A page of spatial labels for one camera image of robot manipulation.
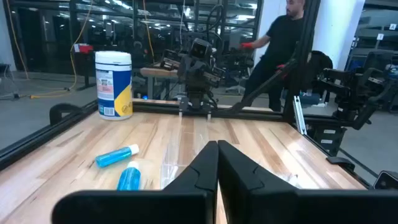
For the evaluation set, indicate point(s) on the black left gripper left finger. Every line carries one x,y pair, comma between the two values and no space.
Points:
186,205

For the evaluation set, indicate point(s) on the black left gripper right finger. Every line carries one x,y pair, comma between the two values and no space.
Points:
255,205

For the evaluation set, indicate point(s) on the blue mouthwash bottle white cap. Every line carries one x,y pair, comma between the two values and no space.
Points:
129,179
113,157

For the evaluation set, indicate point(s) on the black background robot arm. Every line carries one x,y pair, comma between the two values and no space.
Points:
354,90

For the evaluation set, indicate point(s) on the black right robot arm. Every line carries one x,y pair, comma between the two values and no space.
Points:
197,93

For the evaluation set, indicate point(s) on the clear acrylic organizer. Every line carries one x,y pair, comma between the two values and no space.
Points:
169,174

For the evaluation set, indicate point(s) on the wooden workbench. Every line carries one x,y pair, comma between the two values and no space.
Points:
155,72

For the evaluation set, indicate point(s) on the blue yellow wipes canister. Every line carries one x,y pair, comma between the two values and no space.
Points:
113,87

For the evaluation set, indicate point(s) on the person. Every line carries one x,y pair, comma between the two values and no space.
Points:
283,37

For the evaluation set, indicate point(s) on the red box on stand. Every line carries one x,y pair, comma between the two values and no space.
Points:
83,48

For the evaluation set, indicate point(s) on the black office chair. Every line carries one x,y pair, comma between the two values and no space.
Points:
320,67

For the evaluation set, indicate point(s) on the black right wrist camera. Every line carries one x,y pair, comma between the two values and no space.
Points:
201,49

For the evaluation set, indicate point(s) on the black aluminium frame rail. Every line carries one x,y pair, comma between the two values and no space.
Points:
155,107

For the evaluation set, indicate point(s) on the black diagonal frame brace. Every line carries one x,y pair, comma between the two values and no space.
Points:
264,87

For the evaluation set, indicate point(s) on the black table edge rail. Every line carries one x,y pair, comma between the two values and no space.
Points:
335,149
31,140

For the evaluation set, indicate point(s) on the silver aluminium bracket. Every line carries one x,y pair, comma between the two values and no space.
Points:
300,115

